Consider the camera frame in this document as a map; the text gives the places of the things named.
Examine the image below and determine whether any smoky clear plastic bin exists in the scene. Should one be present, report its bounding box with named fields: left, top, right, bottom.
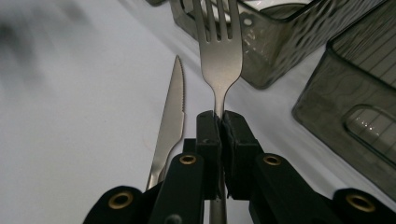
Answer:
left=169, top=0, right=389, bottom=91
left=291, top=0, right=396, bottom=202

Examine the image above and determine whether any steel table knife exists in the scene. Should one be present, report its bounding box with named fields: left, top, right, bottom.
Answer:
left=145, top=55, right=186, bottom=191

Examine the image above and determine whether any white table cover sheet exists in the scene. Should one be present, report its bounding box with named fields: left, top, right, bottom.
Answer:
left=0, top=0, right=396, bottom=224

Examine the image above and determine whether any white ceramic spoon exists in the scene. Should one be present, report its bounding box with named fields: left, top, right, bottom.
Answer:
left=241, top=0, right=312, bottom=12

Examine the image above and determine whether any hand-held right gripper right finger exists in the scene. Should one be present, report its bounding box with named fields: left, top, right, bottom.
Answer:
left=221, top=110, right=265, bottom=201

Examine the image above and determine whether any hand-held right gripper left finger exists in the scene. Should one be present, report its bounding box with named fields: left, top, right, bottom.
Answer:
left=195, top=110, right=224, bottom=200

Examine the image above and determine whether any steel fork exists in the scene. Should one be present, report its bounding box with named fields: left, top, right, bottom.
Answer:
left=191, top=0, right=244, bottom=224

